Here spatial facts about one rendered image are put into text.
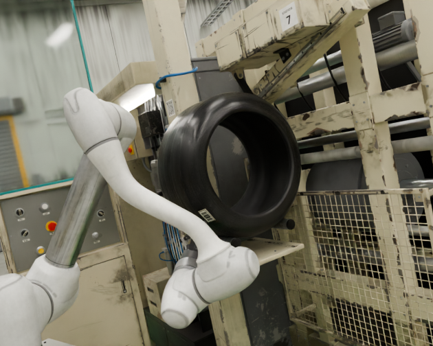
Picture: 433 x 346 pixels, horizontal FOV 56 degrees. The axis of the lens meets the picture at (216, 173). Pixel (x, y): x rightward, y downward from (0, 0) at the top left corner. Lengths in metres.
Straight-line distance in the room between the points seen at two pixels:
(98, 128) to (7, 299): 0.53
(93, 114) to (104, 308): 1.24
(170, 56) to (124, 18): 9.64
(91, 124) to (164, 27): 0.94
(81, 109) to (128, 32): 10.32
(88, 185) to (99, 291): 0.91
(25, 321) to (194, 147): 0.77
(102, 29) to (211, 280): 10.57
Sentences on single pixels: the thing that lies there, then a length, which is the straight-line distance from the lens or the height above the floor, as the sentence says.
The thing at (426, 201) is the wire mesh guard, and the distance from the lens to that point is 1.53.
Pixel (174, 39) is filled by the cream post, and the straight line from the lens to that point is 2.00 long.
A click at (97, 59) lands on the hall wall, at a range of 11.15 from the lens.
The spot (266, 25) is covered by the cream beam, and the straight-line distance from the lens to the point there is 1.75.
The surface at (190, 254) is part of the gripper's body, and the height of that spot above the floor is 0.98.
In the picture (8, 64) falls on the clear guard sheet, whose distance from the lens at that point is 2.17.
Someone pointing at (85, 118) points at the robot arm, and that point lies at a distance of 1.16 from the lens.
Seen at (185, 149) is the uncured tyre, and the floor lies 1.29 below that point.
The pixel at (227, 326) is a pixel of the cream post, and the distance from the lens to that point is 2.08.
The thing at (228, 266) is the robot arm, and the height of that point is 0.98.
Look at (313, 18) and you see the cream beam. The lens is 1.63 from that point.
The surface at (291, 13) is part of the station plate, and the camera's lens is 1.64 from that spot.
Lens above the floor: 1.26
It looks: 3 degrees down
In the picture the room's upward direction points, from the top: 12 degrees counter-clockwise
